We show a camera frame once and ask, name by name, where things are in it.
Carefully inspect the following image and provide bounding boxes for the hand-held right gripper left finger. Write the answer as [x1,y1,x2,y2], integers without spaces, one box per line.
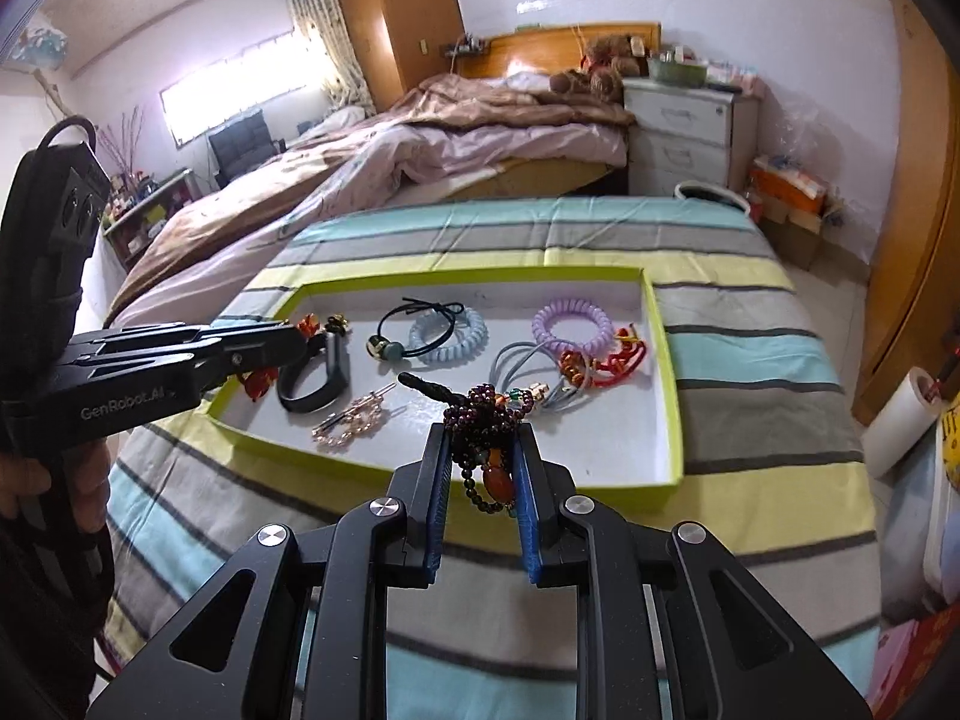
[86,424,452,720]

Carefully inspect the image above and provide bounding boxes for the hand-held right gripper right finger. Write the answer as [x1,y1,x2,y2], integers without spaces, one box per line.
[516,424,875,720]

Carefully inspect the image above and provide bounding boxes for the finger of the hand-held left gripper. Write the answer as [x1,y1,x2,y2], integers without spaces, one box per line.
[75,319,299,355]
[172,327,311,395]

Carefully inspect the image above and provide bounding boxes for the black wristband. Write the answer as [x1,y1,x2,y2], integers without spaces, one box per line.
[277,330,353,416]

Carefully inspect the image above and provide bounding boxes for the gold hair clip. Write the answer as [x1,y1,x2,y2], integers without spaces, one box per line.
[313,383,399,453]

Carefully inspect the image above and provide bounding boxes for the green cardboard box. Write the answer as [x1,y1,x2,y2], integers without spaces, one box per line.
[206,265,683,492]

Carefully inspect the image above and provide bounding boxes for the dark bead bracelet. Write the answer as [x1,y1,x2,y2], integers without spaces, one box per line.
[441,384,542,520]

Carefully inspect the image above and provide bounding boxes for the black beaded hair tie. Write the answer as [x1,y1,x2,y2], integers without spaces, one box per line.
[367,298,467,363]

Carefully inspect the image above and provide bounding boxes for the grey hair tie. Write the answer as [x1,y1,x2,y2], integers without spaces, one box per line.
[490,341,595,411]

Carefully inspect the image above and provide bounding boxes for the blue spiral hair tie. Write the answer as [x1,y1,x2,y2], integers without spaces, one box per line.
[410,310,489,368]

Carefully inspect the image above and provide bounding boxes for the red cord bracelet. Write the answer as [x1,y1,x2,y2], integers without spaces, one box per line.
[559,325,648,392]

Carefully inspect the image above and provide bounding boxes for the person's left hand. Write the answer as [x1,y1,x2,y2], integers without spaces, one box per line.
[0,437,113,533]

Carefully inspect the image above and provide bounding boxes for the cluttered desk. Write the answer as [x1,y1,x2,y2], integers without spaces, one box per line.
[101,169,197,272]

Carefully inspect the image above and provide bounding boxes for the dried flower branches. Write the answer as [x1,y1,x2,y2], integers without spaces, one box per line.
[97,105,149,182]

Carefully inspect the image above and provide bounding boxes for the dark chair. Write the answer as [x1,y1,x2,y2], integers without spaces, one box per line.
[206,109,287,190]

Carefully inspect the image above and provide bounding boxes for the window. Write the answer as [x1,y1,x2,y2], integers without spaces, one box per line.
[159,30,347,152]

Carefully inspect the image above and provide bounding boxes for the pink duvet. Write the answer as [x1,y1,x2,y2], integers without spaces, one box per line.
[105,116,628,331]

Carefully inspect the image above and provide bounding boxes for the striped blanket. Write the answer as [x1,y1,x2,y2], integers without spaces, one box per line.
[97,195,878,720]

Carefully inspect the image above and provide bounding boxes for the floral curtain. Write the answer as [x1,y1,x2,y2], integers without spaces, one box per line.
[277,0,377,118]

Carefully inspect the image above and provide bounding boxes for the brown blanket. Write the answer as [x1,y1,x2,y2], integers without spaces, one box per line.
[120,75,638,308]

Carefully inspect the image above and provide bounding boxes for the tall orange wardrobe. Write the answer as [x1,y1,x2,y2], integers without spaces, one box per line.
[328,0,466,115]

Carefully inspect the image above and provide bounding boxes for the white trash bin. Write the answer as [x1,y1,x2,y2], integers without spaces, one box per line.
[673,180,752,221]

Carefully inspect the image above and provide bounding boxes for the white paper roll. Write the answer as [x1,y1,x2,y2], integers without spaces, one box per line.
[861,366,940,478]

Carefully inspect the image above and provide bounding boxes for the white storage bin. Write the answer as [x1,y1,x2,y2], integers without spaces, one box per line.
[881,435,960,625]

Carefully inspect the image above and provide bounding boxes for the brown cardboard box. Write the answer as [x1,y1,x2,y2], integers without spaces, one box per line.
[765,199,827,272]

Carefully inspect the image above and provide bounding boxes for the wooden headboard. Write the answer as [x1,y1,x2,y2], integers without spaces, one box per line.
[457,21,662,85]

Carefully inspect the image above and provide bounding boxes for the white nightstand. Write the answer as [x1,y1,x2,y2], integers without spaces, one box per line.
[622,76,758,200]

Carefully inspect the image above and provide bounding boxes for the red carton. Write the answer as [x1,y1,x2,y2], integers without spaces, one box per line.
[896,600,960,720]

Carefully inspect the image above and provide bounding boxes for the orange box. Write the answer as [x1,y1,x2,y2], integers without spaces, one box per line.
[750,157,830,215]

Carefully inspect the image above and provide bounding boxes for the yellow printed box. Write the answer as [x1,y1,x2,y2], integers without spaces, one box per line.
[937,397,960,497]

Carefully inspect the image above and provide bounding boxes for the black red tool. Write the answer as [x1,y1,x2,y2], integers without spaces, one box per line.
[926,345,960,407]

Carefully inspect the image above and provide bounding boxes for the brown teddy bear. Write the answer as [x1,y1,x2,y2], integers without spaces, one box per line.
[550,34,647,103]

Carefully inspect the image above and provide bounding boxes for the green basin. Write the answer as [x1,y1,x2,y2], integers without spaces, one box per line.
[646,52,710,88]

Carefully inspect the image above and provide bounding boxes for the clear plastic bag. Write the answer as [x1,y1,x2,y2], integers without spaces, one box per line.
[772,101,827,167]

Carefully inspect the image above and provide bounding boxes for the large wooden wardrobe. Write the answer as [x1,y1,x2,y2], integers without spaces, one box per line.
[851,0,960,430]

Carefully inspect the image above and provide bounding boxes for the black cable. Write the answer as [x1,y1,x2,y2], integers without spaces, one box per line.
[37,115,100,156]

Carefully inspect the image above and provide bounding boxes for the purple spiral hair tie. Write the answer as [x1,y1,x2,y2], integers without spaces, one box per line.
[532,299,615,353]

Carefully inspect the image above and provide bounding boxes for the wall fan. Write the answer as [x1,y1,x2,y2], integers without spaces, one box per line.
[13,22,70,74]

